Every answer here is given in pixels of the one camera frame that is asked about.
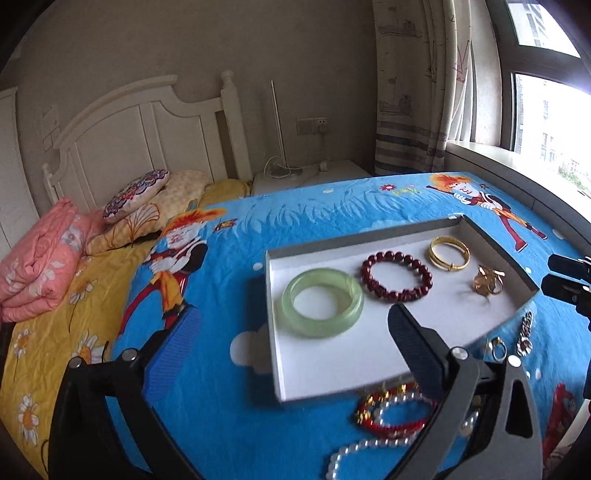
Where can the printed curtain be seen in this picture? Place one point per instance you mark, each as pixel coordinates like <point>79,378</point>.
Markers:
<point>406,92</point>

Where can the window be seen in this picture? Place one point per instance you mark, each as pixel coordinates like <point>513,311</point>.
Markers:
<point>503,92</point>

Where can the silver earrings pair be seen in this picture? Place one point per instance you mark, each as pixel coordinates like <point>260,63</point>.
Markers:
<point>526,323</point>

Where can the yellow floral bedsheet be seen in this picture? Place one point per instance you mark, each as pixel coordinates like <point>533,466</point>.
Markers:
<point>69,323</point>

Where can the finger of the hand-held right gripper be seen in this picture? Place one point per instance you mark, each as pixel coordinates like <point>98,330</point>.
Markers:
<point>568,265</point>
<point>563,288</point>

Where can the white nightstand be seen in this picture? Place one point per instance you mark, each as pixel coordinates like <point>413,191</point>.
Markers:
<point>341,173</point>

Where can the white pole lamp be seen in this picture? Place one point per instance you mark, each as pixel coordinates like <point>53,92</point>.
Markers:
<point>279,129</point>

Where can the white cardboard tray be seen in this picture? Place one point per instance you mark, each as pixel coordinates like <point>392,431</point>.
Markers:
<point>332,360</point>

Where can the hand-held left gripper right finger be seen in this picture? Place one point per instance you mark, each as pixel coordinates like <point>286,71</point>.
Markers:
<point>415,341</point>

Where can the patterned round cushion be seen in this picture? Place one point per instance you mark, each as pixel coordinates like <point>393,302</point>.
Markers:
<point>134,194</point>

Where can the white wooden headboard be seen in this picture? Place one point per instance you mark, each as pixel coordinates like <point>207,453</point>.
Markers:
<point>138,124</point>

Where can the pink folded quilt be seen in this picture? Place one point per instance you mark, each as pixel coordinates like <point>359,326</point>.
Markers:
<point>41,258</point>

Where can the white wardrobe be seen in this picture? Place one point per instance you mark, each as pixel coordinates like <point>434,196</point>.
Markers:
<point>14,184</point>

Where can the wall socket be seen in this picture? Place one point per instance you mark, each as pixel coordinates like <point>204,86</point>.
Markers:
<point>307,125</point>

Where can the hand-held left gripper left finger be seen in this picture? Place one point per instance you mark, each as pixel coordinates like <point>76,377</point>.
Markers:
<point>171,355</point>

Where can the white windowsill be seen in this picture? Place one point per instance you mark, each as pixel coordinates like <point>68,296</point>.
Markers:
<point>489,157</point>

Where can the gold bangle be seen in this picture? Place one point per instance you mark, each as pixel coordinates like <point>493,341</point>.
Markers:
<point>434,258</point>

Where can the blue cartoon blanket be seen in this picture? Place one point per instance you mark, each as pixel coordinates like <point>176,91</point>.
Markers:
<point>221,415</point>

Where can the yellow pillow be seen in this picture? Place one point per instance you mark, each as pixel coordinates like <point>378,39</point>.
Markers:
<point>184,189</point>

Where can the green jade bangle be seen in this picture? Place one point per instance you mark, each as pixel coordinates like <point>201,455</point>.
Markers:
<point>288,300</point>

